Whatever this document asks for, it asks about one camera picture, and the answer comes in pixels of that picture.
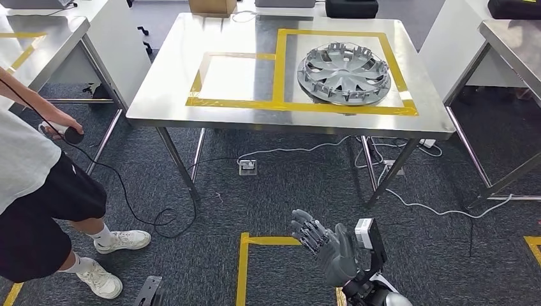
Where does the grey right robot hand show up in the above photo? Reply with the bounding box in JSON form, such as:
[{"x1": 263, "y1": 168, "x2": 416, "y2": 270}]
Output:
[{"x1": 290, "y1": 208, "x2": 359, "y2": 288}]

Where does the silver wheel hubcap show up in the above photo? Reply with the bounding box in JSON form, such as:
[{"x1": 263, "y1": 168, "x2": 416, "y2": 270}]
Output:
[{"x1": 297, "y1": 41, "x2": 392, "y2": 106}]

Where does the yellow tape on workbench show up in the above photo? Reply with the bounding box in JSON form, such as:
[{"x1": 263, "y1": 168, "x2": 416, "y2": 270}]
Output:
[{"x1": 186, "y1": 28, "x2": 419, "y2": 117}]

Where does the steel workbench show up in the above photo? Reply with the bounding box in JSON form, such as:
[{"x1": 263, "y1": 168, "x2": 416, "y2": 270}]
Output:
[{"x1": 126, "y1": 12, "x2": 456, "y2": 210}]

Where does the white partition panel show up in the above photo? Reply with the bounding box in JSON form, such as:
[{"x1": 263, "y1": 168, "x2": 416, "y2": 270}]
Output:
[{"x1": 418, "y1": 0, "x2": 529, "y2": 102}]

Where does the black flat case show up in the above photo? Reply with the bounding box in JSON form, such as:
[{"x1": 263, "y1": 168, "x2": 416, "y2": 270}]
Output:
[{"x1": 325, "y1": 0, "x2": 379, "y2": 19}]

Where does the grey equipment box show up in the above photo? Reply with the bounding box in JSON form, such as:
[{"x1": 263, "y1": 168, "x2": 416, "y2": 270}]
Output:
[{"x1": 255, "y1": 0, "x2": 317, "y2": 8}]

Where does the steel table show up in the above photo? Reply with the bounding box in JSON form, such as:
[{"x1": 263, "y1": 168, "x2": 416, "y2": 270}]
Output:
[{"x1": 443, "y1": 18, "x2": 541, "y2": 210}]

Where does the brown cardboard box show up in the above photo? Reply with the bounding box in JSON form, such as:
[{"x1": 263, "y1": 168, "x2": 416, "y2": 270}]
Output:
[{"x1": 189, "y1": 0, "x2": 237, "y2": 18}]

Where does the black office chair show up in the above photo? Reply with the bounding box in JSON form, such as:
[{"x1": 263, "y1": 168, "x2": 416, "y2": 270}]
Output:
[{"x1": 126, "y1": 0, "x2": 154, "y2": 55}]

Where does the person's hand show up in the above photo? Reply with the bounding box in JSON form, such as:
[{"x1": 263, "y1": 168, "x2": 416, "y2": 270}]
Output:
[{"x1": 42, "y1": 110, "x2": 84, "y2": 140}]

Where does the black bag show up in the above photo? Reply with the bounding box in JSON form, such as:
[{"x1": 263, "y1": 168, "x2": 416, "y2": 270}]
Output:
[{"x1": 487, "y1": 0, "x2": 541, "y2": 20}]

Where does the white table with chrome legs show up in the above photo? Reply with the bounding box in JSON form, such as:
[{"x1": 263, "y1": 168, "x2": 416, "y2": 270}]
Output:
[{"x1": 0, "y1": 0, "x2": 153, "y2": 176}]

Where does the person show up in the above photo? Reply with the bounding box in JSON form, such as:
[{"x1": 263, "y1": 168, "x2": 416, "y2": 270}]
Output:
[{"x1": 0, "y1": 67, "x2": 152, "y2": 301}]

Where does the yellow tape on table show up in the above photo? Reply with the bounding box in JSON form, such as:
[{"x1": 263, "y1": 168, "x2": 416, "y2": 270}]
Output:
[{"x1": 0, "y1": 31, "x2": 47, "y2": 75}]

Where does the grey laptop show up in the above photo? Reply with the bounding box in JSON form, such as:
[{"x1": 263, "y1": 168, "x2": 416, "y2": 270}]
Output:
[{"x1": 0, "y1": 0, "x2": 75, "y2": 10}]

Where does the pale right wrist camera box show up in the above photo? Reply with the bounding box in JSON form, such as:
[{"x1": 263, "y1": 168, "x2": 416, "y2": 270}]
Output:
[{"x1": 354, "y1": 217, "x2": 375, "y2": 250}]

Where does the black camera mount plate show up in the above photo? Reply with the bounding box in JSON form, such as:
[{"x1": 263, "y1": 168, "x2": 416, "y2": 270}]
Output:
[{"x1": 365, "y1": 219, "x2": 389, "y2": 275}]

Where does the black cable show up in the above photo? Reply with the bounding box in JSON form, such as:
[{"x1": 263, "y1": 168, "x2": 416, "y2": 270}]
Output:
[{"x1": 63, "y1": 139, "x2": 242, "y2": 240}]

